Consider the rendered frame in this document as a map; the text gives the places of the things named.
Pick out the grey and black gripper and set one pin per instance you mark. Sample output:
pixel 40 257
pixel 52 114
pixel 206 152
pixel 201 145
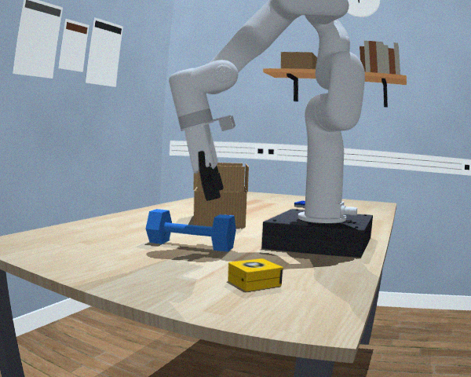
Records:
pixel 201 146

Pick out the brown cardboard box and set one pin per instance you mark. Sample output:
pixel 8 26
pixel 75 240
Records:
pixel 232 200

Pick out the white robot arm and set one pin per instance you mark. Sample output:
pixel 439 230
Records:
pixel 339 109

